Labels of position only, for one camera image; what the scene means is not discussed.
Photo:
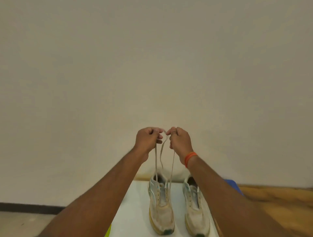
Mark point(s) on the person's right hand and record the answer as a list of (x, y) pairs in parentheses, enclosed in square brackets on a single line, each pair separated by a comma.
[(182, 144)]

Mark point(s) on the person's left hand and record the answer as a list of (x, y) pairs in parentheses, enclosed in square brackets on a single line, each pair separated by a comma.
[(145, 142)]

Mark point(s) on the white lace of sneaker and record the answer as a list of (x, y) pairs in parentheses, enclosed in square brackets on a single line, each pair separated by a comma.
[(155, 158)]

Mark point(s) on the worn white sneaker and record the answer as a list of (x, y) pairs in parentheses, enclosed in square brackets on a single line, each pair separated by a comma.
[(196, 219), (162, 217)]

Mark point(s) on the person's right forearm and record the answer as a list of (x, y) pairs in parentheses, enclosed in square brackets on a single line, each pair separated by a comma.
[(232, 202)]

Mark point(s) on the person's left forearm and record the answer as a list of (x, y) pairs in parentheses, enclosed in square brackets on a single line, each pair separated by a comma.
[(97, 200)]

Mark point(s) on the orange thread wristband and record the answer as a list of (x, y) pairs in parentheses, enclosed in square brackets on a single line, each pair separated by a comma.
[(190, 158)]

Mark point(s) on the blue plastic container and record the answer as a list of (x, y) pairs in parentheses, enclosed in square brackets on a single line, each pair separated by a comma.
[(234, 186)]

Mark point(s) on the green utility cutter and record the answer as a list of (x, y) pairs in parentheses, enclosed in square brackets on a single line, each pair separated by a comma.
[(108, 232)]

